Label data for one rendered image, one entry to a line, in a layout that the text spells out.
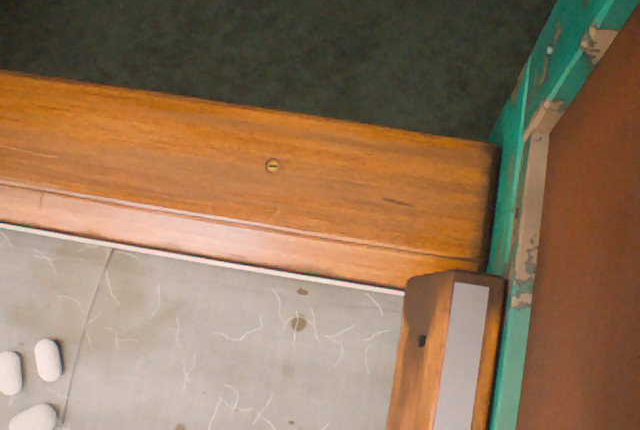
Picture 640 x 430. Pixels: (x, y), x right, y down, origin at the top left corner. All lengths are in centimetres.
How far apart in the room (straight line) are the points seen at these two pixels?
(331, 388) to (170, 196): 18
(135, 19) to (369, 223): 100
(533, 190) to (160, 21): 111
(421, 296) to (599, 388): 23
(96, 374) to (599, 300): 41
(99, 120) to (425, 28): 95
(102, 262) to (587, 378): 41
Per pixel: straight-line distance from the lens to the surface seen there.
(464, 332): 57
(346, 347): 68
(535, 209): 58
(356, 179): 68
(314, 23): 158
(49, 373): 70
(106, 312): 71
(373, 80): 154
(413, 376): 59
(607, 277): 41
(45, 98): 74
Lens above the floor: 142
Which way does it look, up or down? 75 degrees down
